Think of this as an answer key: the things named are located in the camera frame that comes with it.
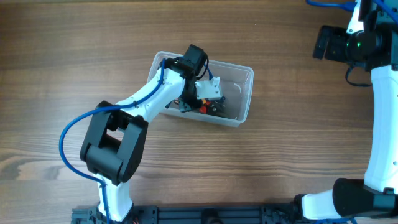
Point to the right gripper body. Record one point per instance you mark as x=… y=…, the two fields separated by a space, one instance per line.
x=344 y=47

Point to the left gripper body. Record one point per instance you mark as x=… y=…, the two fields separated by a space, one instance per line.
x=188 y=100

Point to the red handled cutters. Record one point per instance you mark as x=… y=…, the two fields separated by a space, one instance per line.
x=206 y=106

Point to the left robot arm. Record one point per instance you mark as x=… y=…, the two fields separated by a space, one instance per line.
x=114 y=142

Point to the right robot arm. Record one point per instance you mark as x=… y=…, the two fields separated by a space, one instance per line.
x=374 y=196

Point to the clear plastic container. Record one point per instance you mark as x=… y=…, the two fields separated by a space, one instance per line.
x=236 y=84

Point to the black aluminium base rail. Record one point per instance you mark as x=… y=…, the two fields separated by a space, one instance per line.
x=265 y=214

